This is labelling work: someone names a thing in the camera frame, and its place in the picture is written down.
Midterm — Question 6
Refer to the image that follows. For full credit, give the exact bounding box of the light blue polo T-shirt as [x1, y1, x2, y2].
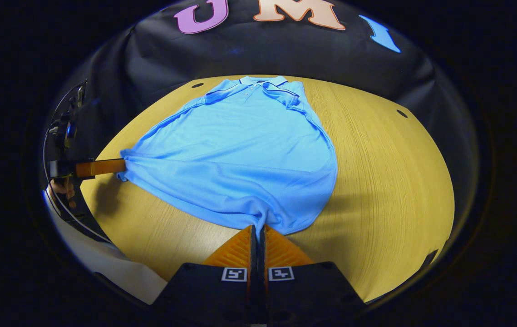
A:
[117, 75, 338, 237]

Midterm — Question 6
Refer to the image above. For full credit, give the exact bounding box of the thin gripper cable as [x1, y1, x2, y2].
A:
[42, 82, 113, 243]

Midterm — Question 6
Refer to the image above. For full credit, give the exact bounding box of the black backdrop cloth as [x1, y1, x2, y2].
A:
[40, 0, 481, 218]

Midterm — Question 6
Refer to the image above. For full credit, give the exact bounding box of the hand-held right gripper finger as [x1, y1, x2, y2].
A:
[259, 225, 368, 325]
[153, 225, 259, 325]

